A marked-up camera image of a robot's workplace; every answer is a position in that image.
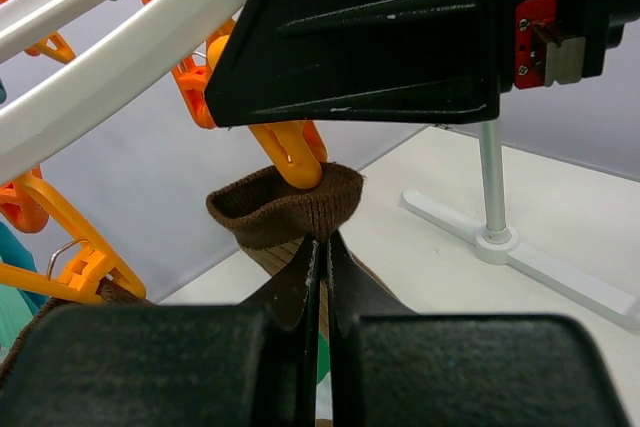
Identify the green plastic tray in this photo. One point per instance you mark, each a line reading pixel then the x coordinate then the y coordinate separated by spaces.
pixel 323 359

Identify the white round clip hanger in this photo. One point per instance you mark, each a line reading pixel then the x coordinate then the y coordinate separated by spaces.
pixel 72 102

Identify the metal clothes rack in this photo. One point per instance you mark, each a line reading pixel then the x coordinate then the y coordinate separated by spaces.
pixel 496 243

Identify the mint patterned sock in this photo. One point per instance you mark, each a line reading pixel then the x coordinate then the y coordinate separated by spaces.
pixel 18 307

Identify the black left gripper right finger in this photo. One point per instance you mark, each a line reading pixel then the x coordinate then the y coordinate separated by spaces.
pixel 391 366

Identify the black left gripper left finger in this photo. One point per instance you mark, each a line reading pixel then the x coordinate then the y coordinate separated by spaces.
pixel 251 364

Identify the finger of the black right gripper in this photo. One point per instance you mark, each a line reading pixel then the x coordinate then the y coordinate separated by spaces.
pixel 409 61

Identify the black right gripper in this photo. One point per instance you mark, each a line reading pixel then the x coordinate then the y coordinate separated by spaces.
pixel 559 41

